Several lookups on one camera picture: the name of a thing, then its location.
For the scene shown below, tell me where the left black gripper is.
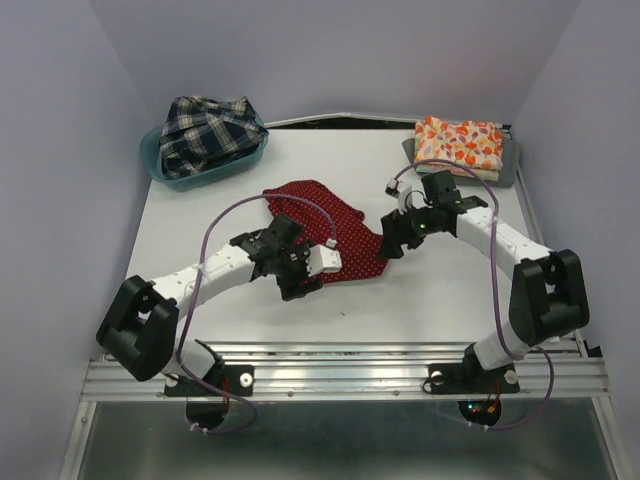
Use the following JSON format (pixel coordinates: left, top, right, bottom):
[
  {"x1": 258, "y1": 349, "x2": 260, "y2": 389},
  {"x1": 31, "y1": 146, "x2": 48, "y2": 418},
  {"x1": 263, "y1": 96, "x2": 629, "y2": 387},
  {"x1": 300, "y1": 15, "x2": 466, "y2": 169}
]
[{"x1": 273, "y1": 239, "x2": 321, "y2": 301}]

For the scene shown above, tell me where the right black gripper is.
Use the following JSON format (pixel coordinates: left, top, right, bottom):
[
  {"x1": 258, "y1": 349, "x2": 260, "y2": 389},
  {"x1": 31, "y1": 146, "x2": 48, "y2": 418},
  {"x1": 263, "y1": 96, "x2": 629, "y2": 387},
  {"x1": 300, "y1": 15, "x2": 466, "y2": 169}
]
[{"x1": 376, "y1": 199, "x2": 439, "y2": 258}]

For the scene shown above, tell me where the red polka dot skirt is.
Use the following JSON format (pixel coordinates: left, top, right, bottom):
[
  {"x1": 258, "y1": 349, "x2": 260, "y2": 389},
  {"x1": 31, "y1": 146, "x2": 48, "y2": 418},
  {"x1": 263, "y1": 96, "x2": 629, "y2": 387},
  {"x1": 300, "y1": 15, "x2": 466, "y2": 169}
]
[{"x1": 264, "y1": 180, "x2": 388, "y2": 284}]

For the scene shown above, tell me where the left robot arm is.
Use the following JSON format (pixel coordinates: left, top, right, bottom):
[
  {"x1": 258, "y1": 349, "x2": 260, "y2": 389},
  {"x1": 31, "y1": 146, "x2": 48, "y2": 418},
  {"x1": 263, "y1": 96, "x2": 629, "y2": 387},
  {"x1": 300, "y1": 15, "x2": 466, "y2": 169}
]
[{"x1": 96, "y1": 214, "x2": 341, "y2": 394}]

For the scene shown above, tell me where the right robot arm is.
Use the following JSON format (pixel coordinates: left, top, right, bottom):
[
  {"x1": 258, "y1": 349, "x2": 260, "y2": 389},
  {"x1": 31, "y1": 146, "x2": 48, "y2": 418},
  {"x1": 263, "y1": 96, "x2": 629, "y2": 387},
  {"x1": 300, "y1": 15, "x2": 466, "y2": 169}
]
[{"x1": 378, "y1": 171, "x2": 590, "y2": 395}]

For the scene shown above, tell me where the pale folded skirt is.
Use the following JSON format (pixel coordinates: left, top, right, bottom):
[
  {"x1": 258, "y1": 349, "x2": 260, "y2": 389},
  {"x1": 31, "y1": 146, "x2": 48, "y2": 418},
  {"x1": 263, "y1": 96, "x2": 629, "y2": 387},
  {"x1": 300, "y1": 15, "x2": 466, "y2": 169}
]
[{"x1": 416, "y1": 164, "x2": 500, "y2": 182}]

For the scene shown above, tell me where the orange floral folded skirt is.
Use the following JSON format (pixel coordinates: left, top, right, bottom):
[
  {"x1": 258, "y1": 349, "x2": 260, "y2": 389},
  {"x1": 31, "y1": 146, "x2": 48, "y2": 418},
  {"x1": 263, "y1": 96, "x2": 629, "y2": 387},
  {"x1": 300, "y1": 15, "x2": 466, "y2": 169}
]
[{"x1": 414, "y1": 116, "x2": 503, "y2": 173}]

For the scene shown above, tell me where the grey tray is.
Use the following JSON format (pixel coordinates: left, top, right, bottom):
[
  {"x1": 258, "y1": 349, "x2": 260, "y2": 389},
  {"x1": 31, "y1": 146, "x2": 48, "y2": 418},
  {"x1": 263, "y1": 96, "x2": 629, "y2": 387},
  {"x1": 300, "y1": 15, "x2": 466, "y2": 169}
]
[{"x1": 401, "y1": 138, "x2": 522, "y2": 188}]

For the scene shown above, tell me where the navy plaid skirt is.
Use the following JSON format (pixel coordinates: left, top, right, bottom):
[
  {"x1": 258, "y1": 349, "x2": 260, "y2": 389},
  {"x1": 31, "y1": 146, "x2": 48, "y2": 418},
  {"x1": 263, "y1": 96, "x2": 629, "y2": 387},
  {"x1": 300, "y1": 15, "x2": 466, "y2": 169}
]
[{"x1": 159, "y1": 96, "x2": 268, "y2": 180}]

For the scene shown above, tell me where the teal plastic basket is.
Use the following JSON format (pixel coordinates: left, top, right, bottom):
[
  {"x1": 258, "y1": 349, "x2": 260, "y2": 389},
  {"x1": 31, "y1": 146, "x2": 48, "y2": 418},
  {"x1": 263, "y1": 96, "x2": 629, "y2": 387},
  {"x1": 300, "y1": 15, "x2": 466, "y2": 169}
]
[{"x1": 139, "y1": 126, "x2": 269, "y2": 192}]

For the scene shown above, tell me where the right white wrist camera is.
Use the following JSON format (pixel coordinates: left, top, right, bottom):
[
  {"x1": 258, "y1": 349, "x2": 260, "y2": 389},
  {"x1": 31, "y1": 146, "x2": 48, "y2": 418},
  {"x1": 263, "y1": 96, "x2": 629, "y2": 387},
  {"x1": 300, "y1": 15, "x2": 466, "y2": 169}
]
[{"x1": 385, "y1": 178, "x2": 426, "y2": 214}]

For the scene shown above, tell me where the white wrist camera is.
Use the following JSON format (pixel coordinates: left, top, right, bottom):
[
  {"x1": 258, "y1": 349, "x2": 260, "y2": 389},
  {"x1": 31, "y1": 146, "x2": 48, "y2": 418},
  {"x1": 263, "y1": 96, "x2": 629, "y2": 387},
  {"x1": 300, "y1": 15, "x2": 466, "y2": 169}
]
[
  {"x1": 385, "y1": 178, "x2": 426, "y2": 214},
  {"x1": 306, "y1": 245, "x2": 342, "y2": 277}
]

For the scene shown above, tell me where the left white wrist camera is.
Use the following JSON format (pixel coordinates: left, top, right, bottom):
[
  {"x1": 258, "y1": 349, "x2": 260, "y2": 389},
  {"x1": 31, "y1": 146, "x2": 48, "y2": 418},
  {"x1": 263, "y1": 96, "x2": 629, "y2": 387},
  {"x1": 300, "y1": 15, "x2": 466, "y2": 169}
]
[{"x1": 306, "y1": 245, "x2": 342, "y2": 277}]

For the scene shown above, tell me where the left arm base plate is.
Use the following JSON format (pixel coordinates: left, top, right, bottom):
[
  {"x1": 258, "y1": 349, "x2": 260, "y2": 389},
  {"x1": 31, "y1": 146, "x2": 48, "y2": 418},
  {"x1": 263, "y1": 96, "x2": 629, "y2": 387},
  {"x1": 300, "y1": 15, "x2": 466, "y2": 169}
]
[{"x1": 164, "y1": 364, "x2": 255, "y2": 398}]

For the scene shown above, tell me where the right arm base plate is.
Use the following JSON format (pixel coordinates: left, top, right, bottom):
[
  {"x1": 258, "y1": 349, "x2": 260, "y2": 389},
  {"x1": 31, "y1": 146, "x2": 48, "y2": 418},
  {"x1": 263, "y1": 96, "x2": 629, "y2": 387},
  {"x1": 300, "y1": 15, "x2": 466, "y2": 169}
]
[{"x1": 422, "y1": 363, "x2": 520, "y2": 395}]

